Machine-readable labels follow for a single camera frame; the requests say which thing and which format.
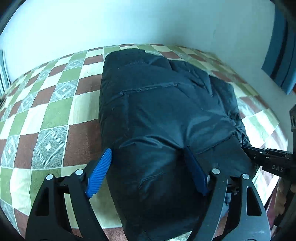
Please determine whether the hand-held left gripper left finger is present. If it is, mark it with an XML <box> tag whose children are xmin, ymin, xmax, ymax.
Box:
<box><xmin>25</xmin><ymin>148</ymin><xmax>113</xmax><ymax>241</ymax></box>

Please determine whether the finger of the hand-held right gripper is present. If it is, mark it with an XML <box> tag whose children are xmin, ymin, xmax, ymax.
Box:
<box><xmin>242</xmin><ymin>145</ymin><xmax>295</xmax><ymax>167</ymax></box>

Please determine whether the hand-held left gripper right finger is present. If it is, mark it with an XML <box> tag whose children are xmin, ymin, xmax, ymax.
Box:
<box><xmin>185</xmin><ymin>146</ymin><xmax>271</xmax><ymax>241</ymax></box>

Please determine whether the black puffer jacket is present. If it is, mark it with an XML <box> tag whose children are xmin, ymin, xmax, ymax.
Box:
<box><xmin>98</xmin><ymin>48</ymin><xmax>255</xmax><ymax>241</ymax></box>

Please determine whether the person's right hand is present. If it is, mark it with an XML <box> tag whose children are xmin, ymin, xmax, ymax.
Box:
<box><xmin>275</xmin><ymin>178</ymin><xmax>289</xmax><ymax>216</ymax></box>

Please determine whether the checkered bed sheet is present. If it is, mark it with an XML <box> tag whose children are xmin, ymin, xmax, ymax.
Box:
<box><xmin>0</xmin><ymin>43</ymin><xmax>289</xmax><ymax>241</ymax></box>

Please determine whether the grey striped cloth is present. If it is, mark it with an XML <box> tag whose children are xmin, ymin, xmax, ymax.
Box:
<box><xmin>0</xmin><ymin>49</ymin><xmax>11</xmax><ymax>95</ymax></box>

